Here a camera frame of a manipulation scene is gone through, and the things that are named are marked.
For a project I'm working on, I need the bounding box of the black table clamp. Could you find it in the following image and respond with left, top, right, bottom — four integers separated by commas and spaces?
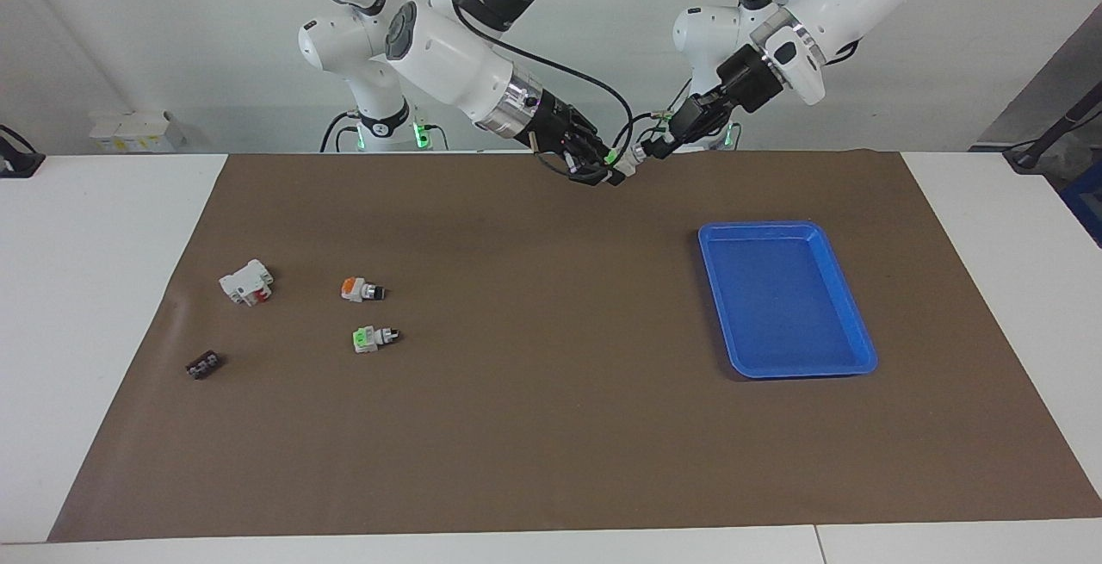
0, 123, 46, 179

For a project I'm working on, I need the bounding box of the black left arm base cable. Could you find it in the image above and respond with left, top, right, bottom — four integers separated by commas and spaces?
613, 73, 694, 150

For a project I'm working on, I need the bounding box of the blue plastic tray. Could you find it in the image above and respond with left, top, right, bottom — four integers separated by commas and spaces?
697, 220, 879, 380

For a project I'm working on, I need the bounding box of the green white selector switch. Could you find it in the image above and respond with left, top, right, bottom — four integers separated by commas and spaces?
352, 325, 401, 355
606, 149, 648, 183

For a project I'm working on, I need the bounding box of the dark grey panel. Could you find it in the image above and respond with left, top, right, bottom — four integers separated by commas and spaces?
973, 4, 1102, 152

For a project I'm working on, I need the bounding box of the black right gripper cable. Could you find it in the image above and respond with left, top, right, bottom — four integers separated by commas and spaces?
452, 0, 638, 179

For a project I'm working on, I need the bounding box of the blue crate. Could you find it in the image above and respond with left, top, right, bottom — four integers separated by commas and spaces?
1061, 170, 1102, 248

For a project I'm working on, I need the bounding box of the black stand with pole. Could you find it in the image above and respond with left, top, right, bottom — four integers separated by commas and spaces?
1003, 80, 1102, 173

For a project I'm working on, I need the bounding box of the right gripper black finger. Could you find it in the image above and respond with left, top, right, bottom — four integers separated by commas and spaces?
577, 119, 621, 164
562, 158, 625, 189

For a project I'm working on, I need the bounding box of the brown table mat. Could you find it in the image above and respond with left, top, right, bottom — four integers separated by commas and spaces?
47, 151, 1102, 543

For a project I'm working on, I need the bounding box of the black arm base cable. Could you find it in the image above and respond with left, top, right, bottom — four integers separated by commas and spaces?
613, 73, 694, 150
319, 108, 362, 153

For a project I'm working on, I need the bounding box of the black right arm base cable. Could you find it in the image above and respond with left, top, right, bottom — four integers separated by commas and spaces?
319, 108, 362, 153

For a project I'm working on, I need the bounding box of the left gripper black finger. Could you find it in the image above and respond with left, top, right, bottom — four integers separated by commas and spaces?
653, 137, 717, 161
638, 115, 691, 153

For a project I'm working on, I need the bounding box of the white cardboard box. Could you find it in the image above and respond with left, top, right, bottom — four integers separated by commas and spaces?
89, 110, 186, 153

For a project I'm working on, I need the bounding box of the white red circuit breaker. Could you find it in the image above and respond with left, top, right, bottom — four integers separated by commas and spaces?
219, 259, 275, 307

